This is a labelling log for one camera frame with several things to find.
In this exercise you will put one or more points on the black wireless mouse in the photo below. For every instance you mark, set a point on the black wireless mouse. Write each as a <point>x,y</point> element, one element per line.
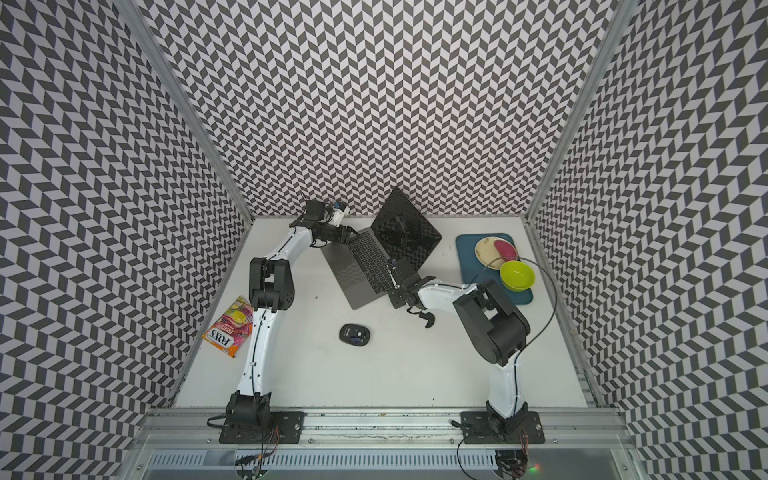
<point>354,335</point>

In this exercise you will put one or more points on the aluminium front rail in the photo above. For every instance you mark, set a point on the aluminium front rail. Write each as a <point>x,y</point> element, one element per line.
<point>387,427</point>

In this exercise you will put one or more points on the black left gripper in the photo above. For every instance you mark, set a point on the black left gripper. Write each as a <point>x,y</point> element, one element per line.
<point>345,231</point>

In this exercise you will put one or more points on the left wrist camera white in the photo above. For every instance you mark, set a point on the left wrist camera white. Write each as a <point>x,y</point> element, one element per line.
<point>336,212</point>

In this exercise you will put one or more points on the grey laptop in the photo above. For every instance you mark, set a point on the grey laptop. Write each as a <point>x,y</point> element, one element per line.
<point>398,232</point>

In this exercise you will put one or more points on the teal tray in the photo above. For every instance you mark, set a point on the teal tray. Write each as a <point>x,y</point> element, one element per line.
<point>474,270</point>

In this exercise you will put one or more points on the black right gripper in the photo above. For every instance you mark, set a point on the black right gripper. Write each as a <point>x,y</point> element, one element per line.
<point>393,292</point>

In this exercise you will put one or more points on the lime green bowl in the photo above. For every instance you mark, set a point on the lime green bowl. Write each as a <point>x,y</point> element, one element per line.
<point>517,276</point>

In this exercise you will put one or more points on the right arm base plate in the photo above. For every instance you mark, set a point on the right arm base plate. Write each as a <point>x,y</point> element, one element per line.
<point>528,429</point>

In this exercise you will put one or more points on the Fox's candy bag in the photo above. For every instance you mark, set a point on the Fox's candy bag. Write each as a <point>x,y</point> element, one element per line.
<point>231,330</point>

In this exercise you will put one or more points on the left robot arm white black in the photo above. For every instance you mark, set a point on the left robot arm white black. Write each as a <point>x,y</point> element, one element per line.
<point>272,292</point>

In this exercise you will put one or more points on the beige plate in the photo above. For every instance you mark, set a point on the beige plate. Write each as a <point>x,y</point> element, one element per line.
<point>486,253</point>

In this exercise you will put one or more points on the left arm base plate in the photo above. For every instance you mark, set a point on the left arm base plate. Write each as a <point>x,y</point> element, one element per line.
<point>284,427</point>

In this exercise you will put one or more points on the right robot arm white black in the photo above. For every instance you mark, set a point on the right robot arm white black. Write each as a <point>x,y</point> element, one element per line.
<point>495,326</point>

